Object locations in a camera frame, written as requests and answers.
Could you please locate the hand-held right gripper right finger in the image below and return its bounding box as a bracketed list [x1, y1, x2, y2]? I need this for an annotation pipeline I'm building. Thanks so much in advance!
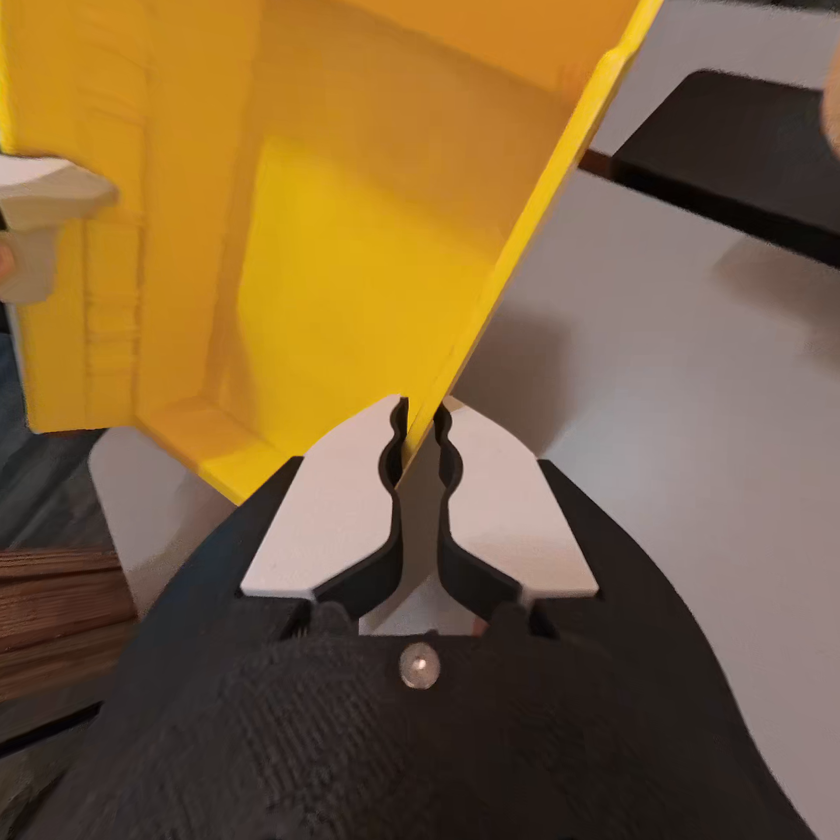
[434, 395, 600, 619]

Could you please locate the black tray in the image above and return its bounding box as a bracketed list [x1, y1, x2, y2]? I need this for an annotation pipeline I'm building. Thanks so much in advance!
[610, 69, 840, 270]

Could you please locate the yellow plastic box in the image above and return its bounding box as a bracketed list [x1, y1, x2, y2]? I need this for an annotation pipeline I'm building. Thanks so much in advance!
[0, 0, 665, 506]

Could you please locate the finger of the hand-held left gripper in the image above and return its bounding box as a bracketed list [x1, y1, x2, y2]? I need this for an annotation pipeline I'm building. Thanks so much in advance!
[0, 156, 120, 304]

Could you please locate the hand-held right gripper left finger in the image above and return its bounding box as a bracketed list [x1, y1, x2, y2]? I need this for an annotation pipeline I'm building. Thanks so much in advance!
[239, 394, 410, 619]

